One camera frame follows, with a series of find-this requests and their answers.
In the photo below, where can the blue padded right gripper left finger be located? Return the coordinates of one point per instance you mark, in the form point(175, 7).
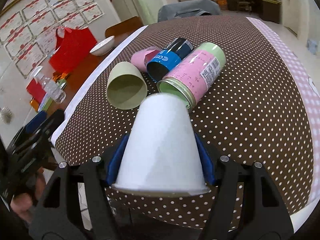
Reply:
point(112, 169)

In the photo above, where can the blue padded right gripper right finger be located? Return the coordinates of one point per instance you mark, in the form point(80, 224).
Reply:
point(208, 168)

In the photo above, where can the white paper cup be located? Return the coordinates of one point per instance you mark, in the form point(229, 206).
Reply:
point(161, 158)

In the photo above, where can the pale green plastic cup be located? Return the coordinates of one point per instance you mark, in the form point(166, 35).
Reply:
point(126, 88)

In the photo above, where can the pink paper-wrapped cup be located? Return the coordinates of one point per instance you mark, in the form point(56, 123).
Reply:
point(141, 58)

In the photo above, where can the person's left hand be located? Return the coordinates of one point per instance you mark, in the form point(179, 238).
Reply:
point(22, 203)

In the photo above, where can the green tissue box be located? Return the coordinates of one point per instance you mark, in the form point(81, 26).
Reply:
point(45, 104)

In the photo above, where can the red box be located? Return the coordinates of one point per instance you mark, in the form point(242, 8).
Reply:
point(36, 90)

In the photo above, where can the clear spray bottle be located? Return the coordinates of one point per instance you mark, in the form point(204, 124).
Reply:
point(48, 85)

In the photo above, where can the brown polka dot tablecloth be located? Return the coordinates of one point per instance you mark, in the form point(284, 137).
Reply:
point(262, 107)

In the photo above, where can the pink and green jar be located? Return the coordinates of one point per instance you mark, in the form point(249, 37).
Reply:
point(191, 79)

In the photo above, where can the black and blue can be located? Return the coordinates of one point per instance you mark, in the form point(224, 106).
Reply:
point(168, 58)

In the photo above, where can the red gift bag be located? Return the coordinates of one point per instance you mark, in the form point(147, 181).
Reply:
point(72, 47)

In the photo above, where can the white ceramic bowl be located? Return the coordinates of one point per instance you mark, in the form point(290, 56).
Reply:
point(103, 47)

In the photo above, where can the wooden chair back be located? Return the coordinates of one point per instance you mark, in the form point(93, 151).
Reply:
point(129, 25)

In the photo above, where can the grey covered sofa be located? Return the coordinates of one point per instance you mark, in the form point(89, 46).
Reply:
point(188, 9)

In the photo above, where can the wooden desk chair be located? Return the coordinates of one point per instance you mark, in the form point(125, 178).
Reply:
point(243, 5)

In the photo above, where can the dark wooden desk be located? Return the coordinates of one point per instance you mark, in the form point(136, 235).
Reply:
point(268, 10)

